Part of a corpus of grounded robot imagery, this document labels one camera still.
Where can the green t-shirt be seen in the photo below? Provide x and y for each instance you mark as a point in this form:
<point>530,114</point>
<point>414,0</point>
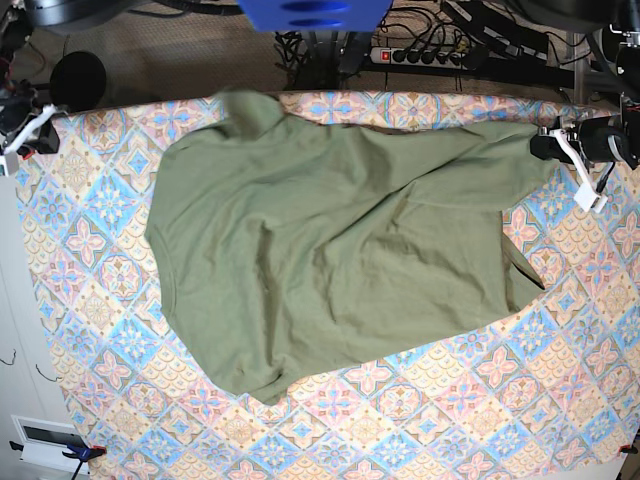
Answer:
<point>286,248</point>

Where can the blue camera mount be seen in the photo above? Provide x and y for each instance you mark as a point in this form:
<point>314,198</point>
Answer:
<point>315,15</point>

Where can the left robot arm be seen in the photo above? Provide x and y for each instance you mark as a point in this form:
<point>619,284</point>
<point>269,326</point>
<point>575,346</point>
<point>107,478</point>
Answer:
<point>625,75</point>

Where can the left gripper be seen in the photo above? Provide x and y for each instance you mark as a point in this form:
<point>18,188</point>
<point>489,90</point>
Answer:
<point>593,147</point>

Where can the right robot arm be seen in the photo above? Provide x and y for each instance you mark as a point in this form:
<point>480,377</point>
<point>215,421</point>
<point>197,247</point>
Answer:
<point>16,32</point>

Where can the blue clamp lower left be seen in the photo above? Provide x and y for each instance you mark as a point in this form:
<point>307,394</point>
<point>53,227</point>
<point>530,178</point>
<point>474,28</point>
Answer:
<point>80,452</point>

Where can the patterned tablecloth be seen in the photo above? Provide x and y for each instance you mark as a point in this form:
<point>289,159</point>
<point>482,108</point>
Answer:
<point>553,389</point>

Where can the white power strip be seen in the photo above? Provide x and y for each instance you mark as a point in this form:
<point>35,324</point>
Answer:
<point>415,57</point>

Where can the red clamp lower right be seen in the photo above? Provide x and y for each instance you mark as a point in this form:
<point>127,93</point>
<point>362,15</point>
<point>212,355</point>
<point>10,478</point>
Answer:
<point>629,449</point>

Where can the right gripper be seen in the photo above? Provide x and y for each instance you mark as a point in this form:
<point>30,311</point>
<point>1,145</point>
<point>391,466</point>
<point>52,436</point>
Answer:
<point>26,128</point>

